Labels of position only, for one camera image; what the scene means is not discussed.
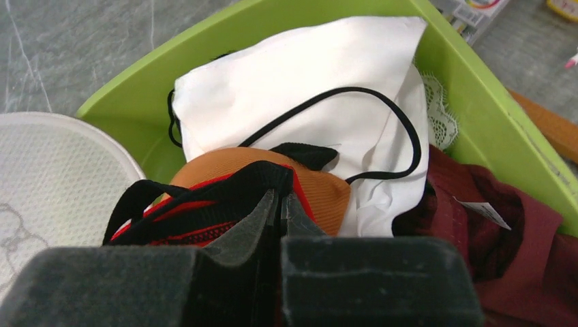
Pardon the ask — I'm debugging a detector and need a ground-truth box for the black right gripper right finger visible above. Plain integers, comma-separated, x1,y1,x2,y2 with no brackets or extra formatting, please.
280,195,485,326

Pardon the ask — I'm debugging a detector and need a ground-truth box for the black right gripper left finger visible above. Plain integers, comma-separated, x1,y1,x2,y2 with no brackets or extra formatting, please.
1,190,279,326

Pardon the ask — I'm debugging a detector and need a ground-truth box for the beige-trim mesh laundry bag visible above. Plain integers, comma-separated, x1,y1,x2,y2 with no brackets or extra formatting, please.
1,112,145,296

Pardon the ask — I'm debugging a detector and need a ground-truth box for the orange red bra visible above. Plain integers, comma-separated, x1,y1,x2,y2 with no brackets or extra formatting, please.
102,86,422,247

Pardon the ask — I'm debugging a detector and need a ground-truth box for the white lace garment in basket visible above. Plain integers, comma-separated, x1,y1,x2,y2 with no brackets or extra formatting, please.
421,73,459,151

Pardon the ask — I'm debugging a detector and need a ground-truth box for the white cloth in basket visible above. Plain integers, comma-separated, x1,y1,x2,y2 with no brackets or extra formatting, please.
172,16,429,236

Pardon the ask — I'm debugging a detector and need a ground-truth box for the red garment in basket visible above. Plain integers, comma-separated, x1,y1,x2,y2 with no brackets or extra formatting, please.
393,148,577,326

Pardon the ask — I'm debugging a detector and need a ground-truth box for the green plastic basket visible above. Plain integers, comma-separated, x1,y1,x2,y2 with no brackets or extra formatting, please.
76,1,577,236

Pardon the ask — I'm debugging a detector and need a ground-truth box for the orange wooden shelf rack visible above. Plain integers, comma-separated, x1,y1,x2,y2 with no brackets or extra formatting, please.
508,90,577,164

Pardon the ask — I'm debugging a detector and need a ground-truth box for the colourful packet on lower shelf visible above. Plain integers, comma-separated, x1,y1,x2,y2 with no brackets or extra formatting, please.
430,0,510,46

